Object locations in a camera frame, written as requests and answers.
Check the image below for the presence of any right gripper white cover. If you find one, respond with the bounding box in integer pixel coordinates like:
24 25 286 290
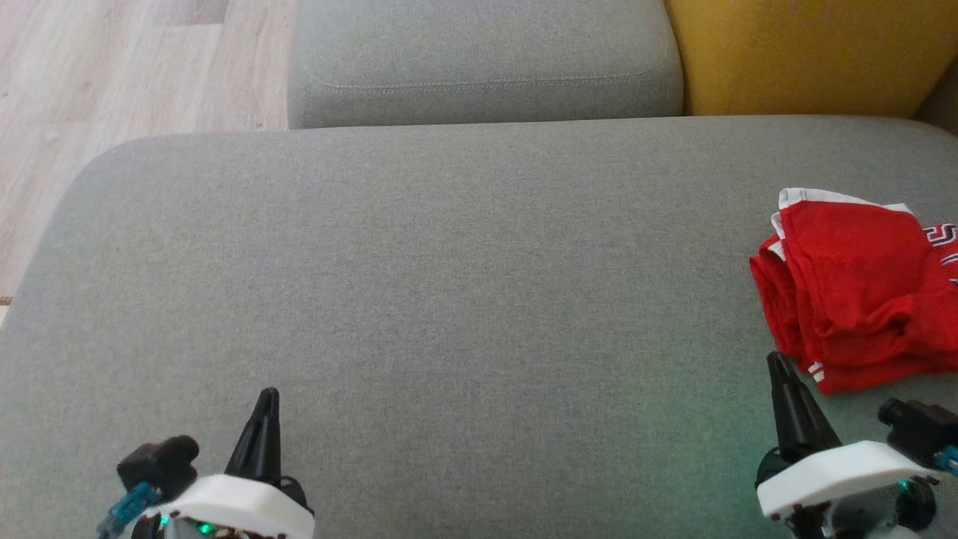
754 352 940 539

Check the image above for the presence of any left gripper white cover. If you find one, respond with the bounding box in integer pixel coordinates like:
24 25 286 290
138 388 315 539

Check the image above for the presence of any red shorts white waistband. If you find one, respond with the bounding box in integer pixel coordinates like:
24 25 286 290
769 187 958 369

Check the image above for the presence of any red lettered basketball jersey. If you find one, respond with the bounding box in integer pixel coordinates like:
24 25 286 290
750 216 958 395

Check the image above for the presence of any large grey sofa seat cushion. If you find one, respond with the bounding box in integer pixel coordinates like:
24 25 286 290
0 115 958 539

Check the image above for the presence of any large yellow sofa back cushion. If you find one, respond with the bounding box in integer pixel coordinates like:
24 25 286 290
664 0 958 118

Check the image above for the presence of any blue plug left camera cable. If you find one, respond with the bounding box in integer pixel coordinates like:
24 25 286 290
96 483 162 538

